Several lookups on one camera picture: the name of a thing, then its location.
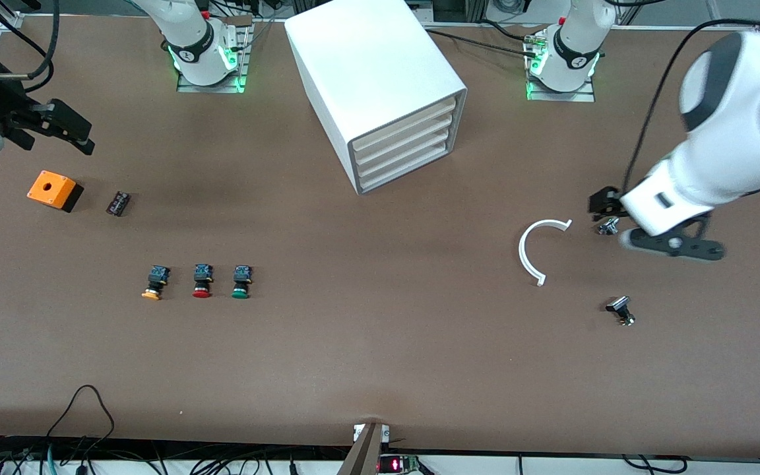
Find green mushroom push button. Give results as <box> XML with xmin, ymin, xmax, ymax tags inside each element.
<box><xmin>231</xmin><ymin>264</ymin><xmax>253</xmax><ymax>300</ymax></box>

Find white box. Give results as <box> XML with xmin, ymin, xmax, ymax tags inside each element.
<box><xmin>357</xmin><ymin>131</ymin><xmax>453</xmax><ymax>179</ymax></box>

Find yellow mushroom push button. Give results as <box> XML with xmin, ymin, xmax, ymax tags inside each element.
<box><xmin>141</xmin><ymin>265</ymin><xmax>171</xmax><ymax>301</ymax></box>

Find red mushroom push button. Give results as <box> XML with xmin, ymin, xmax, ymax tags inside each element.
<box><xmin>192</xmin><ymin>263</ymin><xmax>215</xmax><ymax>299</ymax></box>

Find white drawer cabinet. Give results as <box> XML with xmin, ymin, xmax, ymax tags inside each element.
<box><xmin>284</xmin><ymin>0</ymin><xmax>468</xmax><ymax>197</ymax></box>

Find lower small metal part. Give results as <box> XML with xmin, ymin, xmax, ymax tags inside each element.
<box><xmin>605</xmin><ymin>296</ymin><xmax>636</xmax><ymax>327</ymax></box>

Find black box red display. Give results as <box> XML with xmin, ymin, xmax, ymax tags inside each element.
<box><xmin>378</xmin><ymin>454</ymin><xmax>422</xmax><ymax>475</ymax></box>

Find orange button enclosure box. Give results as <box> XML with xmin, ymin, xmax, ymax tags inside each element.
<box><xmin>26</xmin><ymin>170</ymin><xmax>84</xmax><ymax>213</ymax></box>

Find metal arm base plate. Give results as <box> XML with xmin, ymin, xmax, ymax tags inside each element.
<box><xmin>525</xmin><ymin>30</ymin><xmax>597</xmax><ymax>103</ymax></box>
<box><xmin>177</xmin><ymin>15</ymin><xmax>253</xmax><ymax>94</ymax></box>

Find white semicircular plastic bracket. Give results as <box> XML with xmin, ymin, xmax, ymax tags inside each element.
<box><xmin>519</xmin><ymin>218</ymin><xmax>573</xmax><ymax>287</ymax></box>

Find black table cable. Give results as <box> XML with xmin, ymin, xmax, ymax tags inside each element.
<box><xmin>479</xmin><ymin>18</ymin><xmax>536</xmax><ymax>42</ymax></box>
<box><xmin>423</xmin><ymin>28</ymin><xmax>539</xmax><ymax>59</ymax></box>

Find black looped cable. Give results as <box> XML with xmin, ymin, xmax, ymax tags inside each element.
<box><xmin>44</xmin><ymin>385</ymin><xmax>115</xmax><ymax>456</ymax></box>

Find grey metal post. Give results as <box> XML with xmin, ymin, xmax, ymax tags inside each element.
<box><xmin>337</xmin><ymin>422</ymin><xmax>384</xmax><ymax>475</ymax></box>

